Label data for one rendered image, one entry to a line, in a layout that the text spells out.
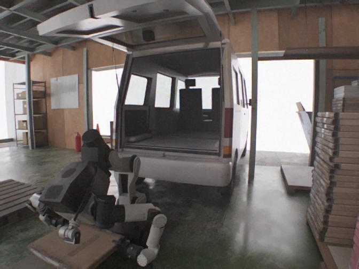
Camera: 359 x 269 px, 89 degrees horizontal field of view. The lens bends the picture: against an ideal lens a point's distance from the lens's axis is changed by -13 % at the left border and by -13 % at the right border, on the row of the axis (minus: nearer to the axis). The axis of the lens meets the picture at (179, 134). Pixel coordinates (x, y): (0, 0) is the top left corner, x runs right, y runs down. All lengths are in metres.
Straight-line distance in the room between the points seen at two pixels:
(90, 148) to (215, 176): 1.28
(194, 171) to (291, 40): 3.04
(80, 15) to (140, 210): 1.27
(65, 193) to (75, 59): 5.40
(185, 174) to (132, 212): 1.17
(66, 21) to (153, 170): 1.61
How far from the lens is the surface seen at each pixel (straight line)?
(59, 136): 6.78
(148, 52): 2.78
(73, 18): 1.65
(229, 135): 2.11
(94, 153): 1.29
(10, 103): 9.30
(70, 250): 1.45
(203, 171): 2.13
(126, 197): 1.74
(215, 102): 4.02
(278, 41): 4.25
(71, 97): 6.26
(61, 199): 1.11
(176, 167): 2.20
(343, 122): 1.66
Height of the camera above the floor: 1.05
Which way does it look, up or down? 7 degrees down
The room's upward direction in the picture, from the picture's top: straight up
